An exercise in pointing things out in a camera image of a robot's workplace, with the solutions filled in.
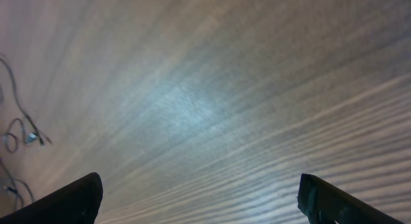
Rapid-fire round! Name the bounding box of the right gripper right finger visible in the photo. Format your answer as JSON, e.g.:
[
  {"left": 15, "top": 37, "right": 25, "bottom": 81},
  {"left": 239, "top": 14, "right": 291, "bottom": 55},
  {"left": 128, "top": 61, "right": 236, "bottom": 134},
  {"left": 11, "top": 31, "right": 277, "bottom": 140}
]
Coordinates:
[{"left": 297, "top": 173, "right": 402, "bottom": 224}]

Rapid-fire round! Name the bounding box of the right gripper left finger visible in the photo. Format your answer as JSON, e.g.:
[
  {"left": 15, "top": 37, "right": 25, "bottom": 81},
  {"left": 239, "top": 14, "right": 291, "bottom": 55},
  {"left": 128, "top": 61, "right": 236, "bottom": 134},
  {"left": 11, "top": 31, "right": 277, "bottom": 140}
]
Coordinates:
[{"left": 1, "top": 172, "right": 103, "bottom": 224}]

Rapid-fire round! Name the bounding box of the separated thin black cable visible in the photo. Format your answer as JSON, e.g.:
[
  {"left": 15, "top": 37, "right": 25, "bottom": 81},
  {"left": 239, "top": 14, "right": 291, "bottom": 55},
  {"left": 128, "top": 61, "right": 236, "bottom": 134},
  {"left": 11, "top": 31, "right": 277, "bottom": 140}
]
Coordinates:
[{"left": 0, "top": 158, "right": 35, "bottom": 214}]

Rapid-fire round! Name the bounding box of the black cable bundle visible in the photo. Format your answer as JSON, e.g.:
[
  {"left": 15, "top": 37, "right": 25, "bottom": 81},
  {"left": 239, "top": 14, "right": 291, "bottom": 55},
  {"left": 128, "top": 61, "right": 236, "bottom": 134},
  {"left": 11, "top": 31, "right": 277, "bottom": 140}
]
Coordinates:
[{"left": 0, "top": 53, "right": 54, "bottom": 154}]

